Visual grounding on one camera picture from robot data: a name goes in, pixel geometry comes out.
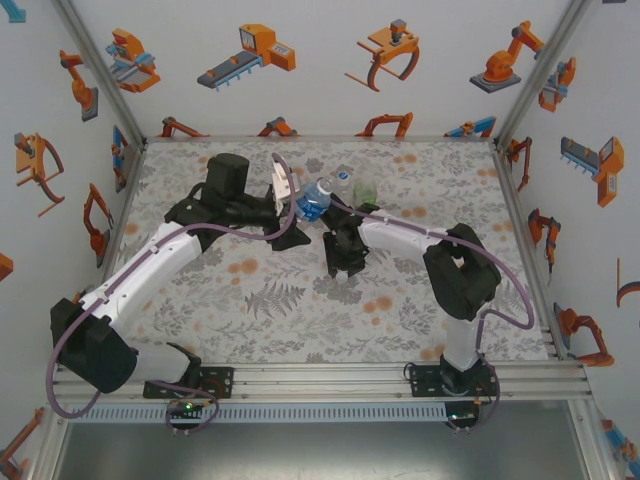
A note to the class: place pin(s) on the clear bottle with blue label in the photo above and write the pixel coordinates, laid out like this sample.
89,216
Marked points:
312,200

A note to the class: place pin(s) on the clear glass with green liquid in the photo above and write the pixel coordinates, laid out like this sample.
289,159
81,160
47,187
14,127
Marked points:
365,195

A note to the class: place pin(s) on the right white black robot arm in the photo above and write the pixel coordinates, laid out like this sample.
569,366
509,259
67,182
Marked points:
400,235

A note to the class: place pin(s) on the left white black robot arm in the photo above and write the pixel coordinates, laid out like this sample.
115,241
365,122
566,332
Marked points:
145,265

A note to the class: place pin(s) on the floral patterned table cover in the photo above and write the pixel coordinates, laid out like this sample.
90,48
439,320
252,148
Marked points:
300,330

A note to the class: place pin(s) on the small circuit board green LED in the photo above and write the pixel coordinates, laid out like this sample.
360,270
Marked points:
462,416
187,407

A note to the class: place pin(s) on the aluminium frame rail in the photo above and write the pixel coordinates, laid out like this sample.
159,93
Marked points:
320,138
320,382
512,200
126,200

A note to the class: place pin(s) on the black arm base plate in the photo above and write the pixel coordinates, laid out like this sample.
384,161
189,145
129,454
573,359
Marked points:
220,382
425,380

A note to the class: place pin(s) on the aluminium frame post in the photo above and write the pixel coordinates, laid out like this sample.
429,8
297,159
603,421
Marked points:
539,75
50,440
104,75
592,440

